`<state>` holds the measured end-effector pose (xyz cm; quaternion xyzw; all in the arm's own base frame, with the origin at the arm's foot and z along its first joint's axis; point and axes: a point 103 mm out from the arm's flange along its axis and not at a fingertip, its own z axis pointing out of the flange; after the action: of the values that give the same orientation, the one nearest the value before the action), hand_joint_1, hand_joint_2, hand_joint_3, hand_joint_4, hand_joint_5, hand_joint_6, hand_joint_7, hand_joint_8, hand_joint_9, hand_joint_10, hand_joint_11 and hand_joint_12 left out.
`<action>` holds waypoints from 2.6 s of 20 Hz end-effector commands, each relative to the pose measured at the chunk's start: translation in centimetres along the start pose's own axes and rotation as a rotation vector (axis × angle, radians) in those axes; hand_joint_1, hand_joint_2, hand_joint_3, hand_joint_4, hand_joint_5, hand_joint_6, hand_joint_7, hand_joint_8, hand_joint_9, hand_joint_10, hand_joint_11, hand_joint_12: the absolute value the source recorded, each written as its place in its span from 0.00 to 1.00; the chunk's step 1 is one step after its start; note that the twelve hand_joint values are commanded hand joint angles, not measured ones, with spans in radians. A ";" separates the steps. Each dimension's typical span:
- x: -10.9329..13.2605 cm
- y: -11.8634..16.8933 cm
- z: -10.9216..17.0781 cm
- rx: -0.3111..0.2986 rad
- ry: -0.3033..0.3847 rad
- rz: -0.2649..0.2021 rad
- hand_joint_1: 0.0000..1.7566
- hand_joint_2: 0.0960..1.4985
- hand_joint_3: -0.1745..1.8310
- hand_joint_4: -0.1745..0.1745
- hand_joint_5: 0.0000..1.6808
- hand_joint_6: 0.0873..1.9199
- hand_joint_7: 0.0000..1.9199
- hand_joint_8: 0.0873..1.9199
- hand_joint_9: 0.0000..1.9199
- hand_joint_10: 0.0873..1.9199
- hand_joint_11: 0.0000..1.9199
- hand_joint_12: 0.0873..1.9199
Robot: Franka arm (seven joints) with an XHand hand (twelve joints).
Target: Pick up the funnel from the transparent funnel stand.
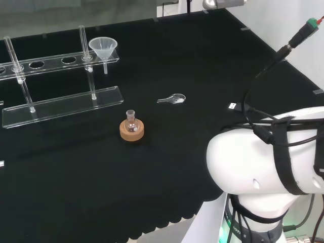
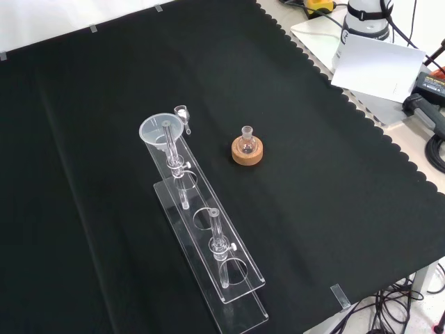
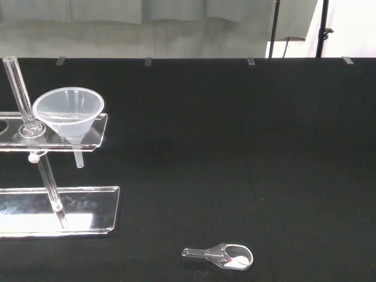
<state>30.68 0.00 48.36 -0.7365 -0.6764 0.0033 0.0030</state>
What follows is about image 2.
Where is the small glass weighing funnel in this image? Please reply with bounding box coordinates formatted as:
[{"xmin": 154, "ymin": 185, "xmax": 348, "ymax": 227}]
[{"xmin": 173, "ymin": 105, "xmax": 193, "ymax": 135}]

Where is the clear acrylic funnel stand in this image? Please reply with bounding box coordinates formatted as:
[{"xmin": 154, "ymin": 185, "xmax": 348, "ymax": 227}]
[{"xmin": 143, "ymin": 120, "xmax": 270, "ymax": 334}]

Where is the translucent plastic funnel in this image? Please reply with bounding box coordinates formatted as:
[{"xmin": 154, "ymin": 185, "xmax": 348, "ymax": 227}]
[{"xmin": 138, "ymin": 112, "xmax": 185, "ymax": 154}]

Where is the glass round-bottom flask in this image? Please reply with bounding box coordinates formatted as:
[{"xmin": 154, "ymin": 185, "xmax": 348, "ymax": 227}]
[{"xmin": 239, "ymin": 125, "xmax": 259, "ymax": 155}]

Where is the black bench cloth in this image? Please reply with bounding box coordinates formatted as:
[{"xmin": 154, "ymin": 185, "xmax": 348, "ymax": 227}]
[{"xmin": 0, "ymin": 0, "xmax": 445, "ymax": 334}]

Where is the pale board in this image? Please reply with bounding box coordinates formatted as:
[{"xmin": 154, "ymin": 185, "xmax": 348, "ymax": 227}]
[{"xmin": 289, "ymin": 15, "xmax": 415, "ymax": 128}]

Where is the white paper card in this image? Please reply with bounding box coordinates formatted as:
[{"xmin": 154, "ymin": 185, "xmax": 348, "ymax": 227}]
[{"xmin": 330, "ymin": 33, "xmax": 427, "ymax": 104}]

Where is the yellow stop button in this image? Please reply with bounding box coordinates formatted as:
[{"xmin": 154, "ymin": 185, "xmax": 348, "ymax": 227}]
[{"xmin": 303, "ymin": 0, "xmax": 337, "ymax": 19}]

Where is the black power adapter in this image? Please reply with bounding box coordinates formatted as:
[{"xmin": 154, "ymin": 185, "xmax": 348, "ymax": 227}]
[{"xmin": 415, "ymin": 70, "xmax": 445, "ymax": 102}]

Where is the grey table leg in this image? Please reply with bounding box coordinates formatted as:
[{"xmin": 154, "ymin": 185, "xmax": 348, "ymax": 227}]
[{"xmin": 412, "ymin": 259, "xmax": 440, "ymax": 301}]

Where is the cork ring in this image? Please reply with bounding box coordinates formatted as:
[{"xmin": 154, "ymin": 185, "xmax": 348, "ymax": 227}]
[{"xmin": 231, "ymin": 136, "xmax": 264, "ymax": 166}]

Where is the black stop button cable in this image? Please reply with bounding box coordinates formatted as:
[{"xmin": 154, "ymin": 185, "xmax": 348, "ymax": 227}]
[{"xmin": 305, "ymin": 9, "xmax": 349, "ymax": 35}]

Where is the black grey tool handle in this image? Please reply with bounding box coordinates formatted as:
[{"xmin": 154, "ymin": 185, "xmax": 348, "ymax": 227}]
[{"xmin": 402, "ymin": 93, "xmax": 445, "ymax": 138}]

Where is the coiled black cable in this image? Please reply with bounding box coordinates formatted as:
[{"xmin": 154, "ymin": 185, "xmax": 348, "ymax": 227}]
[{"xmin": 425, "ymin": 133, "xmax": 445, "ymax": 175}]

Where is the black floor cable bundle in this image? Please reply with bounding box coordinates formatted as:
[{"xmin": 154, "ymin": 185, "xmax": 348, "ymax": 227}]
[{"xmin": 361, "ymin": 262, "xmax": 445, "ymax": 334}]

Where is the thin black cable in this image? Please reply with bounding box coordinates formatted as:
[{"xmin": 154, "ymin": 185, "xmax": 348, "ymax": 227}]
[{"xmin": 380, "ymin": 0, "xmax": 422, "ymax": 50}]

